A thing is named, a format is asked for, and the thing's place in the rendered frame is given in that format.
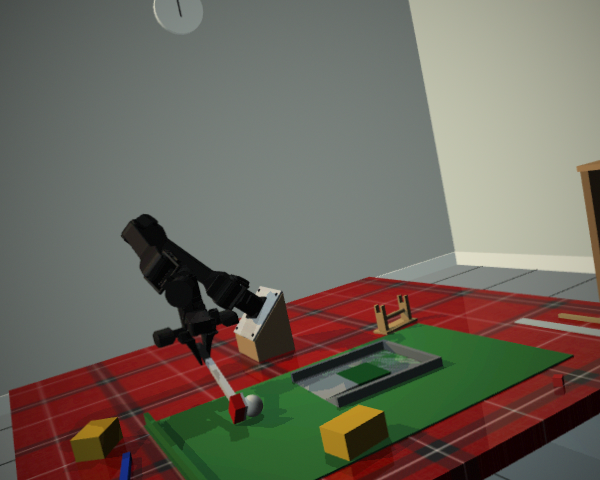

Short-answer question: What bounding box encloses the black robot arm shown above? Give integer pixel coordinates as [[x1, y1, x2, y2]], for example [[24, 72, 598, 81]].
[[121, 214, 267, 337]]

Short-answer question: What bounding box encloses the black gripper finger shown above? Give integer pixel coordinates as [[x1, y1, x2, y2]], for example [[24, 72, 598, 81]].
[[201, 330, 218, 356], [177, 338, 202, 365]]

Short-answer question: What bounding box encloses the blue golf putter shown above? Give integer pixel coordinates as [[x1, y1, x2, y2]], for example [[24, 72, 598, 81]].
[[120, 451, 132, 480]]

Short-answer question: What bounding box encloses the white ball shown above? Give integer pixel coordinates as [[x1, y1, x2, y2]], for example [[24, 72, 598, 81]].
[[245, 394, 263, 417]]

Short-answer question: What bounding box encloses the green flat mat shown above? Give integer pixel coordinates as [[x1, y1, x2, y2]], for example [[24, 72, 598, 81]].
[[156, 324, 574, 480]]

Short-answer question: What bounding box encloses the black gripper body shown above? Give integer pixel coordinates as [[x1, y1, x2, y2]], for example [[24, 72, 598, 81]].
[[153, 295, 239, 347]]

